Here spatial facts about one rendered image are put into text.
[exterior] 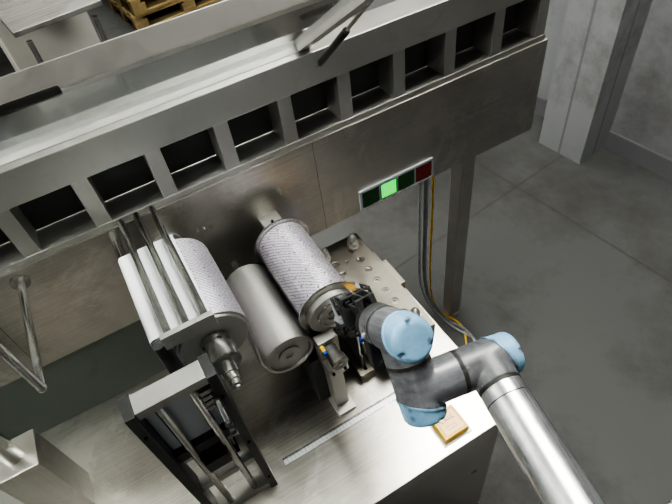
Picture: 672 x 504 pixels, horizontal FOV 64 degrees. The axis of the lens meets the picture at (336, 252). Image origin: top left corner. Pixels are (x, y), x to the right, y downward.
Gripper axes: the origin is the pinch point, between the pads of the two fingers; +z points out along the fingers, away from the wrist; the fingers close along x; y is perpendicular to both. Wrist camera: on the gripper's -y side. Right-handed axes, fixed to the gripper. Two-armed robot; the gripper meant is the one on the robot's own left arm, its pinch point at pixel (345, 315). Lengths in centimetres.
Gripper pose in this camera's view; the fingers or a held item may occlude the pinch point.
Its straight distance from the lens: 117.0
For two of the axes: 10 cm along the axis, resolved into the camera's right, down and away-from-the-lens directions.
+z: -3.1, -0.4, 9.5
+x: -8.6, 4.4, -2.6
